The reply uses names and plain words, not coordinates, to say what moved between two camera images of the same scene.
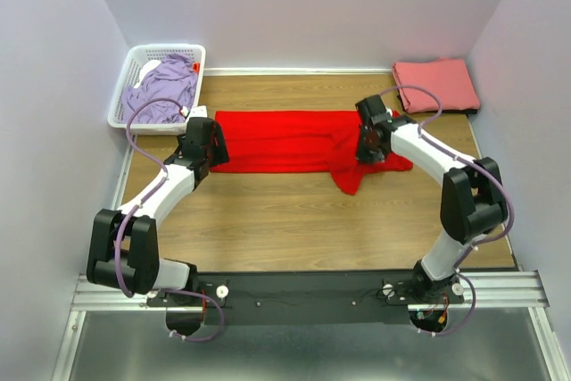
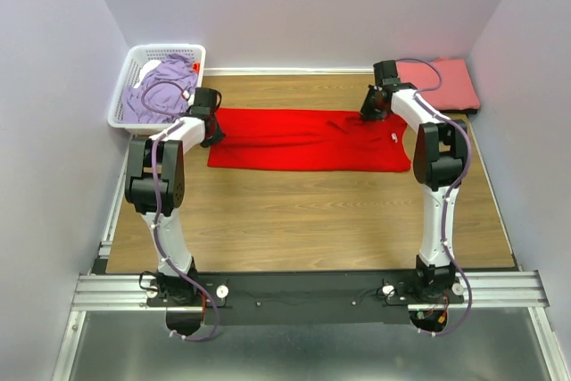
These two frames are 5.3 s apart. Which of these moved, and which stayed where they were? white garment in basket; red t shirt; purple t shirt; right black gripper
Moved: right black gripper
Stayed: purple t shirt; red t shirt; white garment in basket
